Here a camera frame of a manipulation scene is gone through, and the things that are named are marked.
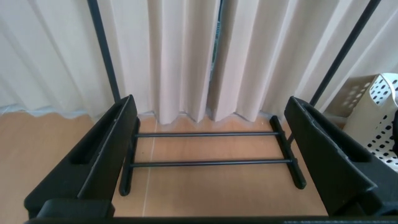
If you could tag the black clothes rack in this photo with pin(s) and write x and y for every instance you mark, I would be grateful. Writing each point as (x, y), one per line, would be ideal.
(202, 134)

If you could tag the window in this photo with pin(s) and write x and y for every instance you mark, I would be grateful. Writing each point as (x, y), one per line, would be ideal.
(217, 40)

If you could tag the white laundry basket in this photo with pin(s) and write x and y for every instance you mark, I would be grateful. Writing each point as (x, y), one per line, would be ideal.
(360, 118)

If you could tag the beige curtain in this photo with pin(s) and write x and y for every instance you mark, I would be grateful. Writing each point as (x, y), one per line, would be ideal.
(264, 46)
(62, 46)

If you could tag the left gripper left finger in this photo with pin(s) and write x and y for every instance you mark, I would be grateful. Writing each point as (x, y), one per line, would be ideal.
(93, 174)

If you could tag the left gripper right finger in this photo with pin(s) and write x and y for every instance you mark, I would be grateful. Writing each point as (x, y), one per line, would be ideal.
(335, 174)

